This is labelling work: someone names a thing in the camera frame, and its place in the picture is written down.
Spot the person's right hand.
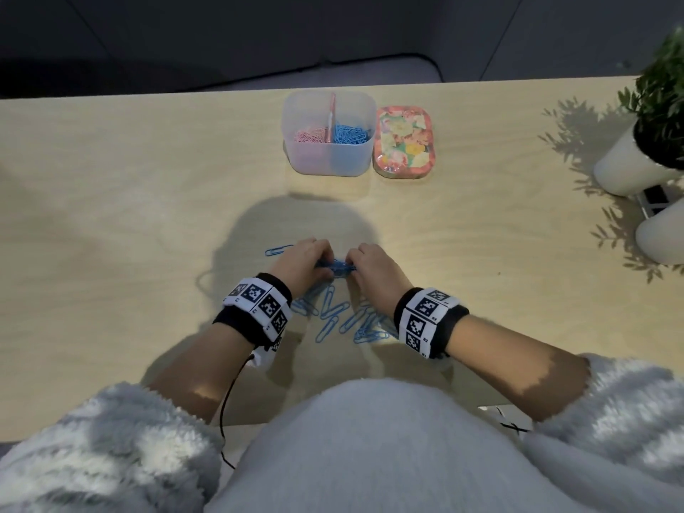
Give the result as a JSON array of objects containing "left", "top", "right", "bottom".
[{"left": 344, "top": 243, "right": 415, "bottom": 309}]

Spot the person's left hand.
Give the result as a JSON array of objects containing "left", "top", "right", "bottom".
[{"left": 267, "top": 238, "right": 335, "bottom": 297}]

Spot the blue paper clip bundle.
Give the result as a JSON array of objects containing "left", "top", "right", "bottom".
[{"left": 315, "top": 258, "right": 358, "bottom": 276}]

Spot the person's left forearm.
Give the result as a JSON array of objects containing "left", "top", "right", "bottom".
[{"left": 143, "top": 319, "right": 258, "bottom": 424}]

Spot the person's right forearm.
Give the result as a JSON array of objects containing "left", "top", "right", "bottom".
[{"left": 448, "top": 314, "right": 595, "bottom": 424}]

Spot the spread of blue clips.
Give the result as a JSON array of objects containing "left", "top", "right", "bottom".
[{"left": 290, "top": 284, "right": 403, "bottom": 346}]

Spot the black wristband with square markers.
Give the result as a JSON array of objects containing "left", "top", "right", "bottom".
[
  {"left": 393, "top": 287, "right": 470, "bottom": 361},
  {"left": 213, "top": 273, "right": 294, "bottom": 354}
]

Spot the translucent plastic container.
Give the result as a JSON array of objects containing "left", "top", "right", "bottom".
[{"left": 281, "top": 90, "right": 375, "bottom": 178}]

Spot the heap of blue clips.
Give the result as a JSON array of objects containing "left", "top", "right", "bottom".
[{"left": 333, "top": 124, "right": 371, "bottom": 146}]

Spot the floral tin box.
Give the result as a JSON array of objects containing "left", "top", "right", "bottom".
[{"left": 372, "top": 105, "right": 440, "bottom": 180}]

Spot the white fluffy sweater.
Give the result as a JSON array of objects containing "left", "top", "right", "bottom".
[{"left": 0, "top": 352, "right": 684, "bottom": 513}]

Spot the white plant pot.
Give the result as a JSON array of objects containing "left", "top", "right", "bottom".
[
  {"left": 635, "top": 199, "right": 684, "bottom": 265},
  {"left": 594, "top": 121, "right": 684, "bottom": 197}
]

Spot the black and white marker card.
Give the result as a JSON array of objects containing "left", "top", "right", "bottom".
[{"left": 638, "top": 183, "right": 675, "bottom": 217}]

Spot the green potted plant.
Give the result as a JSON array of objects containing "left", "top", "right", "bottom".
[{"left": 618, "top": 25, "right": 684, "bottom": 169}]

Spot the thin black cable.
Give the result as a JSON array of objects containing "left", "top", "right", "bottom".
[
  {"left": 218, "top": 354, "right": 256, "bottom": 472},
  {"left": 491, "top": 405, "right": 531, "bottom": 434}
]

